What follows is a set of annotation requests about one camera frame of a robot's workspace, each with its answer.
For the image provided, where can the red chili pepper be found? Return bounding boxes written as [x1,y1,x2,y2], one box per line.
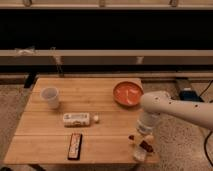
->
[139,141,154,153]

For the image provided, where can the blue power box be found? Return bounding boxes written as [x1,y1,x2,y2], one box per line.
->
[179,90,202,102]

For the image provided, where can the white plastic cup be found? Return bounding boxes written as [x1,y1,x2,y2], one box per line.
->
[40,87,59,109]

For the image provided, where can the wooden table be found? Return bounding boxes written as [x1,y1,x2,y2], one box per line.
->
[3,77,159,166]

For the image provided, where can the orange bowl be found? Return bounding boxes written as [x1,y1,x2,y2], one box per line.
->
[113,81,143,107]

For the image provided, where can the white labelled bottle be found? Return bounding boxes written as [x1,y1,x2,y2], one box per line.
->
[63,113,99,127]

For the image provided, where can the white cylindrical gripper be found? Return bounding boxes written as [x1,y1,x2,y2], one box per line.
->
[136,111,159,143]

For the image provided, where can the dark snack bar packet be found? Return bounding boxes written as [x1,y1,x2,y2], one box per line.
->
[68,133,82,160]

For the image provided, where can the black cable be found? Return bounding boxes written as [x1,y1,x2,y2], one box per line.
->
[199,79,213,168]

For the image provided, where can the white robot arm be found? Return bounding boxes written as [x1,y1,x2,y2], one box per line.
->
[136,91,213,135]

